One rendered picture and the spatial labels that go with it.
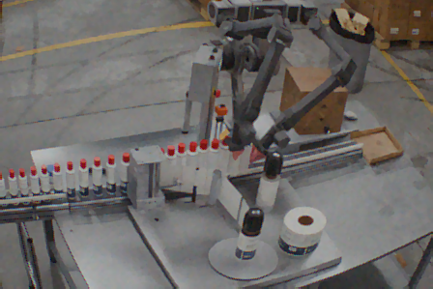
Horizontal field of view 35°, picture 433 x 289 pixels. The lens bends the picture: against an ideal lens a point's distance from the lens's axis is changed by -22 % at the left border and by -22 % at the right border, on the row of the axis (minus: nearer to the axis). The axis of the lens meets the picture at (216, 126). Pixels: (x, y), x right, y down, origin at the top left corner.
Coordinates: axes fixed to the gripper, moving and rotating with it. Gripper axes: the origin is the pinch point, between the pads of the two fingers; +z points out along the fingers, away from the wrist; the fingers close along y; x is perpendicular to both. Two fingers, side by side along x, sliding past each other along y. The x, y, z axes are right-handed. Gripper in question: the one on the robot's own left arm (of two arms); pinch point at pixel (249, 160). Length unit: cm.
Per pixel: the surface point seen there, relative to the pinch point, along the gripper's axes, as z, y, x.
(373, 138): -45, -6, 76
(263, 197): 3.2, 30.5, -9.3
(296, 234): 1, 65, -13
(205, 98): -13.8, -0.3, -44.3
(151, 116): 56, -173, 78
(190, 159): 12.5, 1.5, -29.7
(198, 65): -24, -3, -57
